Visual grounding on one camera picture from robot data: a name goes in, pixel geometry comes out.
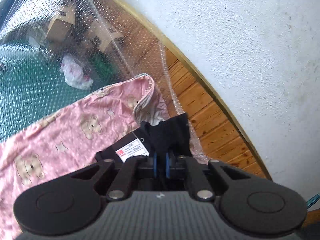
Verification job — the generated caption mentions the white garment tag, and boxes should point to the white garment tag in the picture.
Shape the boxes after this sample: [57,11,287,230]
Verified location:
[115,144,150,162]

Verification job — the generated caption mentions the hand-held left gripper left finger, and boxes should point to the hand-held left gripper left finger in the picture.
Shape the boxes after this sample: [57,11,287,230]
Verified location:
[71,152,158,201]

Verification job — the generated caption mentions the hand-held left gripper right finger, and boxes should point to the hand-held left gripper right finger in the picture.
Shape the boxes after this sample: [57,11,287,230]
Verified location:
[165,152,250,201]

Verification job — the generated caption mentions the tall cardboard box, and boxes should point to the tall cardboard box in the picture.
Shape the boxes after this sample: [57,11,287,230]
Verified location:
[47,5,76,42]

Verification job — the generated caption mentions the black pants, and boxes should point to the black pants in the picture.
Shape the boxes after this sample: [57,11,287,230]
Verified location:
[94,113,193,173]

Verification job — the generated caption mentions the white pink plastic bag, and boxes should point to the white pink plastic bag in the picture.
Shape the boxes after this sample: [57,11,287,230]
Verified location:
[61,55,93,90]

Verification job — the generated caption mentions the clear bubble wrap sheet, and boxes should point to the clear bubble wrap sheet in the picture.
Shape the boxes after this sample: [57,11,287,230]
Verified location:
[0,0,208,167]

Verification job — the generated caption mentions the green object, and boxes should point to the green object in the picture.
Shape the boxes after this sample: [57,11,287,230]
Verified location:
[92,54,118,81]

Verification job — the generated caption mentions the pink bear print blanket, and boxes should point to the pink bear print blanket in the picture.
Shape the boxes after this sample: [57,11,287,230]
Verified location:
[0,75,170,240]

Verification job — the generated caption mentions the wooden headboard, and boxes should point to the wooden headboard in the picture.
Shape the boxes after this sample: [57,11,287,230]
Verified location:
[109,0,273,180]

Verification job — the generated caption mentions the open cardboard box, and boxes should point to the open cardboard box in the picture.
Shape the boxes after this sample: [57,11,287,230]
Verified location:
[92,20,125,52]

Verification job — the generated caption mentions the teal framed panel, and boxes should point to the teal framed panel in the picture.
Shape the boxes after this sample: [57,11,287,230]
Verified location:
[307,192,320,208]

